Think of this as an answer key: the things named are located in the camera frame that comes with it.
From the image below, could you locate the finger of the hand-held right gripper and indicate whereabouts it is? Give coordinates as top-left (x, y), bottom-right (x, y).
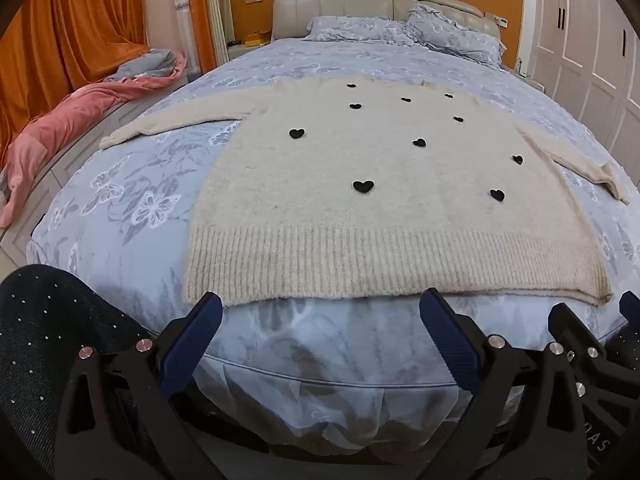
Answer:
top-left (548, 304), bottom-right (610, 401)
top-left (619, 290), bottom-right (640, 321)

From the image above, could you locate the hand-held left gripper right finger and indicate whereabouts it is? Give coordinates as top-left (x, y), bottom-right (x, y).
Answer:
top-left (419, 287), bottom-right (598, 480)

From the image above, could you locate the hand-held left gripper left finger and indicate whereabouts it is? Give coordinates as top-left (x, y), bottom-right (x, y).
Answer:
top-left (54, 291), bottom-right (224, 480)

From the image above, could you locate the cream sweater with black hearts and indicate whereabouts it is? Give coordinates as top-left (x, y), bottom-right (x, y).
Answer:
top-left (98, 74), bottom-right (630, 307)

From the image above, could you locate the bed with blue floral sheet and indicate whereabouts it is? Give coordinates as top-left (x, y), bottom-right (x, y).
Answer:
top-left (25, 35), bottom-right (640, 456)

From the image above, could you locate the pink and grey quilt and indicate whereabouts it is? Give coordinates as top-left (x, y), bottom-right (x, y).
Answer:
top-left (0, 48), bottom-right (188, 228)

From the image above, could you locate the white wardrobe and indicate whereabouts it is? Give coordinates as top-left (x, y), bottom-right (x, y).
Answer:
top-left (522, 0), bottom-right (640, 171)

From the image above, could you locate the white nightstand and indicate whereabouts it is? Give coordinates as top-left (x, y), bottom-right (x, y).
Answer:
top-left (226, 40), bottom-right (273, 63)

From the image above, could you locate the blue floral pillow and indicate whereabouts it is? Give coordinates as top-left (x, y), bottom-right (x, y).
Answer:
top-left (402, 2), bottom-right (507, 66)
top-left (301, 15), bottom-right (413, 43)

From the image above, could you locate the orange curtain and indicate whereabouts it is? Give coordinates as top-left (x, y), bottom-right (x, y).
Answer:
top-left (0, 0), bottom-right (217, 171)

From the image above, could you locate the beige padded headboard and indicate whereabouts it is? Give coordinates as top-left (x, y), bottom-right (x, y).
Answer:
top-left (271, 0), bottom-right (502, 43)

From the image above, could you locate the beige ribbed wall trim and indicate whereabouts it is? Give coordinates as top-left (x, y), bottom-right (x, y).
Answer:
top-left (202, 0), bottom-right (237, 63)

